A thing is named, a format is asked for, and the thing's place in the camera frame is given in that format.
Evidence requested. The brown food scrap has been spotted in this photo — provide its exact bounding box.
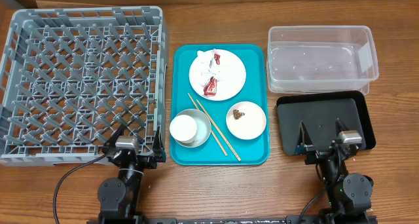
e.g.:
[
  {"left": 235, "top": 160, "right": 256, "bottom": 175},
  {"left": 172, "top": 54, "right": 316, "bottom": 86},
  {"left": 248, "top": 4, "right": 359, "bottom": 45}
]
[{"left": 233, "top": 109, "right": 245, "bottom": 120}]

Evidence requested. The white napkin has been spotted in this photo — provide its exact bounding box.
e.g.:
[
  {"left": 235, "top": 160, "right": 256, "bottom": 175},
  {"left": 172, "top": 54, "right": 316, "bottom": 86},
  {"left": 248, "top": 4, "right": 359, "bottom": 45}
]
[{"left": 197, "top": 48, "right": 221, "bottom": 86}]

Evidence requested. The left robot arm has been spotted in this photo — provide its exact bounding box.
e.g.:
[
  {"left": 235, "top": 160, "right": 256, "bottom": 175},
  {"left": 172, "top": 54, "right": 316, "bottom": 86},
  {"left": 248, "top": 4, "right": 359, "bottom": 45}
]
[{"left": 98, "top": 124, "right": 166, "bottom": 224}]

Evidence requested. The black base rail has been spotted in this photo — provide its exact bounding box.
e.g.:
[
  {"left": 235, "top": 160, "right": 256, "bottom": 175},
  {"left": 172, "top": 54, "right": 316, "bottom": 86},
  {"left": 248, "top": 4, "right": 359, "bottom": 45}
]
[{"left": 86, "top": 214, "right": 379, "bottom": 224}]

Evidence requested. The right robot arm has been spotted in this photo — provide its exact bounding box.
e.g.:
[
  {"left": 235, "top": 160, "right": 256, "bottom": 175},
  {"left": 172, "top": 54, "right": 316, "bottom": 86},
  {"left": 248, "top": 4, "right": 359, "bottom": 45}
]
[{"left": 295, "top": 119, "right": 376, "bottom": 223}]

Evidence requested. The teal serving tray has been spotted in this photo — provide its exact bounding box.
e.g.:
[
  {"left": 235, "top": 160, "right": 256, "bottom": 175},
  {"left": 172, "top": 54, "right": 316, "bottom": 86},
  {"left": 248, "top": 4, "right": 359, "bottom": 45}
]
[{"left": 170, "top": 44, "right": 270, "bottom": 166}]

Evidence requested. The black waste tray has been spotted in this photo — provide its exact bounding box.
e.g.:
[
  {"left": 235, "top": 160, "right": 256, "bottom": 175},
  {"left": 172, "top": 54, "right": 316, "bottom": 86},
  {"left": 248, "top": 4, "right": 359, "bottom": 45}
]
[{"left": 276, "top": 91, "right": 376, "bottom": 156}]

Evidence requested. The grey plastic dish rack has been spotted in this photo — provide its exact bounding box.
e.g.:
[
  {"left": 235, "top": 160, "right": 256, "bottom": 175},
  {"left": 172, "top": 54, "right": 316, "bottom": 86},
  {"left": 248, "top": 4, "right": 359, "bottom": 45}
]
[{"left": 1, "top": 6, "right": 169, "bottom": 166}]

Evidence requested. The white cup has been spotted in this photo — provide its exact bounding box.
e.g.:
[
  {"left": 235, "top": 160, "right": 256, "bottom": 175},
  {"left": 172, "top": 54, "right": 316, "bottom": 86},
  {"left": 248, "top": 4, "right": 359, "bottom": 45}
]
[{"left": 170, "top": 115, "right": 198, "bottom": 143}]

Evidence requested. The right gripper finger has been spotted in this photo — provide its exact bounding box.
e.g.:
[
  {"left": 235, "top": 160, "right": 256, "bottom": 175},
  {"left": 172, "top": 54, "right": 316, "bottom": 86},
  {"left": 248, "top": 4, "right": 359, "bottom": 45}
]
[
  {"left": 294, "top": 121, "right": 313, "bottom": 155},
  {"left": 335, "top": 118, "right": 349, "bottom": 135}
]

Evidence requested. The red snack wrapper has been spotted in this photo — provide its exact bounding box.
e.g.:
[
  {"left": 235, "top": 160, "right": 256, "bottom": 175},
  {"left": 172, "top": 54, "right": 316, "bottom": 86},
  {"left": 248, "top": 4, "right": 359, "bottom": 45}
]
[{"left": 204, "top": 53, "right": 221, "bottom": 96}]

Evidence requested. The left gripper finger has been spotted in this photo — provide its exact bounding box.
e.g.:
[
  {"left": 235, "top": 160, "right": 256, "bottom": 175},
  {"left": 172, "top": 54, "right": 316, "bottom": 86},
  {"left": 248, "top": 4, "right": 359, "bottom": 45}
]
[
  {"left": 105, "top": 124, "right": 127, "bottom": 147},
  {"left": 153, "top": 126, "right": 164, "bottom": 155}
]

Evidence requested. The grey bowl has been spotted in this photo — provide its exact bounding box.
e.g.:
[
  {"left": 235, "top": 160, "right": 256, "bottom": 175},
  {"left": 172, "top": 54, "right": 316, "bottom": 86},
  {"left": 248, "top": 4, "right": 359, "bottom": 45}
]
[{"left": 173, "top": 109, "right": 211, "bottom": 148}]

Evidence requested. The clear plastic bin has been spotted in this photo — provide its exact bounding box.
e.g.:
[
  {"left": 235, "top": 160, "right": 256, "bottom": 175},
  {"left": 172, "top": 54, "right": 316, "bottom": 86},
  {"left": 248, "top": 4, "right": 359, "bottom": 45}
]
[{"left": 266, "top": 26, "right": 379, "bottom": 94}]

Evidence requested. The wooden chopstick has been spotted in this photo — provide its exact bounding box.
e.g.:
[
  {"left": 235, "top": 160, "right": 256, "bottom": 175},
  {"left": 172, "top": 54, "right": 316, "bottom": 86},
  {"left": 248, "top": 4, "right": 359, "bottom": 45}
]
[
  {"left": 196, "top": 100, "right": 242, "bottom": 162},
  {"left": 187, "top": 93, "right": 228, "bottom": 156}
]

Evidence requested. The large white plate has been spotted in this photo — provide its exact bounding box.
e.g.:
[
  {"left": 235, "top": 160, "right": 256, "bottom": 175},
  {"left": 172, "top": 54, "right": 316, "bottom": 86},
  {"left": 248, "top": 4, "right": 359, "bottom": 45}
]
[{"left": 189, "top": 48, "right": 246, "bottom": 101}]

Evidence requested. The small pink bowl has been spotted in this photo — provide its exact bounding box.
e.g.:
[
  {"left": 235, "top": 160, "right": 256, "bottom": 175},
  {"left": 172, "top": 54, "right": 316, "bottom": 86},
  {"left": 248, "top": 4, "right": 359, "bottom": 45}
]
[{"left": 226, "top": 102, "right": 267, "bottom": 140}]

